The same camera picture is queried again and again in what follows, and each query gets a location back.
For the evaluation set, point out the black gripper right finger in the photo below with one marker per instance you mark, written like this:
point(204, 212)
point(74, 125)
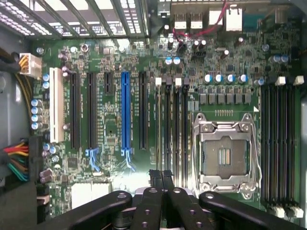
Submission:
point(187, 210)

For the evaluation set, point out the RAM slot white clips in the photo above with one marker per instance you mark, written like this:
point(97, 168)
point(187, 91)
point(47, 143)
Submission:
point(158, 81)
point(177, 119)
point(274, 143)
point(292, 143)

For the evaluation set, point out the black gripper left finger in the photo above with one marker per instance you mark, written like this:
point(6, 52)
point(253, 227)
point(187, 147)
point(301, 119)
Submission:
point(151, 210)

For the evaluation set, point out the black open PC case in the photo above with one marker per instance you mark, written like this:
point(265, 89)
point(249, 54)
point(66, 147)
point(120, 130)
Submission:
point(14, 107)

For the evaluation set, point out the silver chipset heatsink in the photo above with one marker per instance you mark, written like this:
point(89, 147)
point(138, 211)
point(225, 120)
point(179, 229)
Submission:
point(91, 194)

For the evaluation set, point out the RAM slot black clips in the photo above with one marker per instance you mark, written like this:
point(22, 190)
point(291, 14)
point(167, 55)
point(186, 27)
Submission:
point(265, 143)
point(168, 119)
point(283, 143)
point(185, 119)

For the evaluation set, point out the green motherboard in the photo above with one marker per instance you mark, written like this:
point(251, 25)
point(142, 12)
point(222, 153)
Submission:
point(216, 67)

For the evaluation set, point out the blue expansion slot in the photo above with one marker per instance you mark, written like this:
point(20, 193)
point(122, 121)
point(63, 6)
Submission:
point(126, 110)

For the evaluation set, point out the silver CPU socket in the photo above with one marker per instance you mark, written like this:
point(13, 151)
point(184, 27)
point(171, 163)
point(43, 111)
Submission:
point(225, 153)

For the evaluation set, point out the white expansion slot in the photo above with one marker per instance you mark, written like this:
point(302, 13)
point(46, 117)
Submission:
point(56, 105)

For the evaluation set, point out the long black expansion slot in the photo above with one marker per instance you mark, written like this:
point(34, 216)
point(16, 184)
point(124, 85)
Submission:
point(143, 110)
point(75, 110)
point(92, 110)

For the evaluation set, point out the short black expansion slot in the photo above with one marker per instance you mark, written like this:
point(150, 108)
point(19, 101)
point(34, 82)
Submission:
point(108, 82)

